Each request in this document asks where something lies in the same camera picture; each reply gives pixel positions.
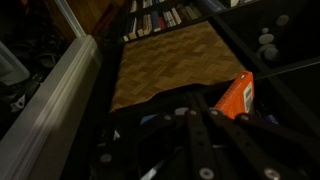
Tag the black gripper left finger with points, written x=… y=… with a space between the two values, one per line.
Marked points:
x=200 y=150

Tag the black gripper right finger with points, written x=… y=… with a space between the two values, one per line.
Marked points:
x=253 y=150

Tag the orange paperback book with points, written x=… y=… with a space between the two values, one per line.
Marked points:
x=233 y=96

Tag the black cube shelf unit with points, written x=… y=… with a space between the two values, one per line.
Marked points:
x=233 y=40

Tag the slim red book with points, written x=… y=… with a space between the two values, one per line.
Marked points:
x=162 y=23

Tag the white tall book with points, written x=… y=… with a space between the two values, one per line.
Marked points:
x=147 y=24
x=169 y=19

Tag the dark blue tall book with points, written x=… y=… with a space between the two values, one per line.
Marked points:
x=155 y=21

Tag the dark brown book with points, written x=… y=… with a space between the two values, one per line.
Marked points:
x=183 y=12

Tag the grey green book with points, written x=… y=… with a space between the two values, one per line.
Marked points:
x=191 y=11

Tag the woven wicker basket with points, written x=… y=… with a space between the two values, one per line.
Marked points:
x=173 y=60

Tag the grey round stone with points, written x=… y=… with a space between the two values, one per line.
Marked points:
x=270 y=53
x=265 y=30
x=266 y=39
x=282 y=20

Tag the white storage bin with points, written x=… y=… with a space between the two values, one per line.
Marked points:
x=11 y=66

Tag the white door frame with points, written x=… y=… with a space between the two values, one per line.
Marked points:
x=50 y=116

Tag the silver closet rail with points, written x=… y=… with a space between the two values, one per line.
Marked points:
x=70 y=18

